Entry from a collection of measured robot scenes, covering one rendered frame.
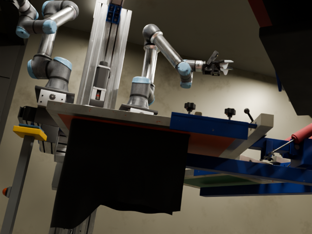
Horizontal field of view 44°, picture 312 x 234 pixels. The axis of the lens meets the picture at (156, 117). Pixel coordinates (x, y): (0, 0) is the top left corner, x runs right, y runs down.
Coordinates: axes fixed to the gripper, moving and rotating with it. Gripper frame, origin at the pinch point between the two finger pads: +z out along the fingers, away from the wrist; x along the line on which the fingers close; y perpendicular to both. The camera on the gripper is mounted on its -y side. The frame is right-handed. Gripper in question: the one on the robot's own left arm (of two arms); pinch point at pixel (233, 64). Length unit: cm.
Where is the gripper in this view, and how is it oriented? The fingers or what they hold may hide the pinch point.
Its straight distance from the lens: 256.5
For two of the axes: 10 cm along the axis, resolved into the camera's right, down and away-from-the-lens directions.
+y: -1.1, 9.8, -1.7
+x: -1.8, -1.9, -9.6
